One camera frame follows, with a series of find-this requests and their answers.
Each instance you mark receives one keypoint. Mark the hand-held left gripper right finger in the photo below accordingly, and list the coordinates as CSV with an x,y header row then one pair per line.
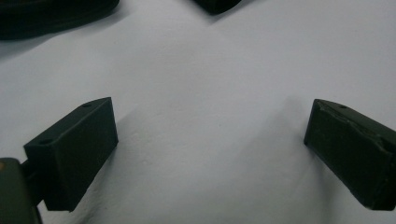
x,y
351,152

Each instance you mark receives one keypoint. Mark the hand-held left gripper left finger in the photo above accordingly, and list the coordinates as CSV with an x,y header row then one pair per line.
x,y
73,152

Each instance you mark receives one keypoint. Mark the dark cloth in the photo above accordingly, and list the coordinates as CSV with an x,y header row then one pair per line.
x,y
46,15

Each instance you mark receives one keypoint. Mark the dark object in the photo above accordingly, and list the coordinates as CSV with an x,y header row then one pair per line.
x,y
216,4

